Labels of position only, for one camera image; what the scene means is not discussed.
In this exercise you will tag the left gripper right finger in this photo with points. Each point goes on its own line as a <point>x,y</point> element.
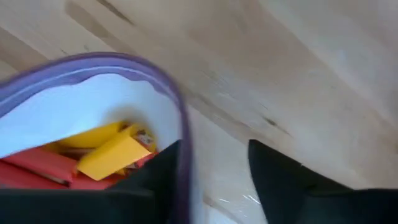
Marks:
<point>295,193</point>

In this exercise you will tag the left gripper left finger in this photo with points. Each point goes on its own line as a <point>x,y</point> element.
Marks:
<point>93,205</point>

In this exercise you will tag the yellow wooden block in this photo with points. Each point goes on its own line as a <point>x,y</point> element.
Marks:
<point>115,155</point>
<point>93,137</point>

